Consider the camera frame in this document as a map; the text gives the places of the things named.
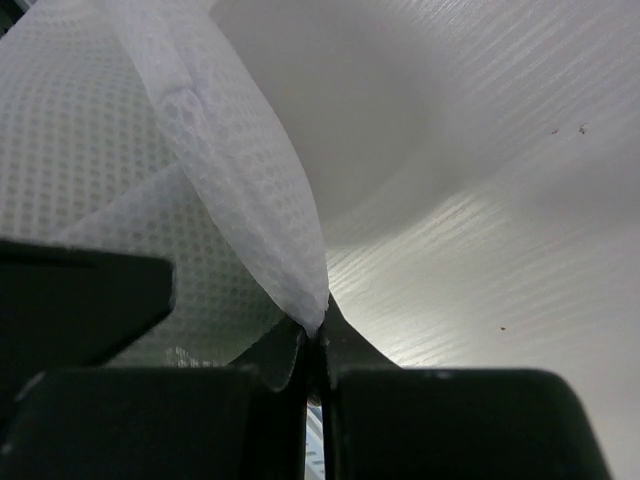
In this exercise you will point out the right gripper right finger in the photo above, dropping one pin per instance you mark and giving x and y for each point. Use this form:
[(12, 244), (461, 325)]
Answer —
[(382, 421)]

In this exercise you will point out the white mesh laundry bag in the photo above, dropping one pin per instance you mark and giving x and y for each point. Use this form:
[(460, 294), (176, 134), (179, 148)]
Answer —
[(134, 126)]

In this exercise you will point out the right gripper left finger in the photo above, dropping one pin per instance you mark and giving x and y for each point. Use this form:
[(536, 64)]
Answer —
[(67, 413)]

